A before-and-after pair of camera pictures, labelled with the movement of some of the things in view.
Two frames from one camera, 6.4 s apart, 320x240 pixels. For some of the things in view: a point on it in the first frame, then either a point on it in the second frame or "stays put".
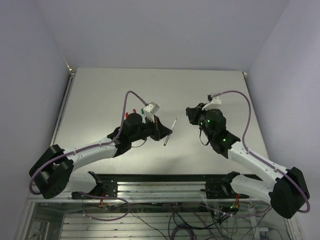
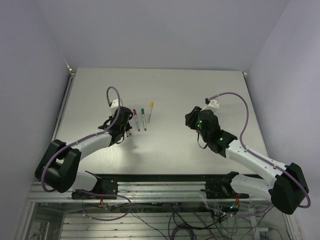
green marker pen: x=142 y=113 stays put
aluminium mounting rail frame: x=155 y=210 stays put
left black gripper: x=159 y=131 → x=127 y=126
